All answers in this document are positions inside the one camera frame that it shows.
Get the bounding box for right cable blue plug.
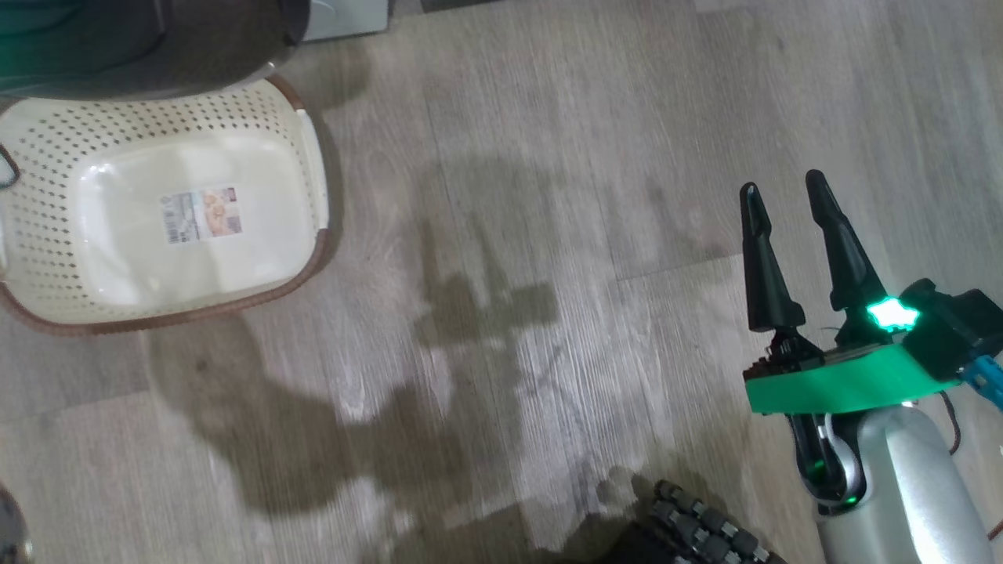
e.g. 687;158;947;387
960;352;1003;412

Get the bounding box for printed basket sticker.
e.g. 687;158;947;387
161;186;242;244

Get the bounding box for cream perforated laundry basket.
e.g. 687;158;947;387
0;74;334;338

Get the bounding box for dark round washing machine door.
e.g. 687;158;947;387
0;0;312;101

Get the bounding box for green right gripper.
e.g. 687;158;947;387
739;168;961;512

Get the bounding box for thin black right arm cables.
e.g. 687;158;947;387
936;390;1003;543

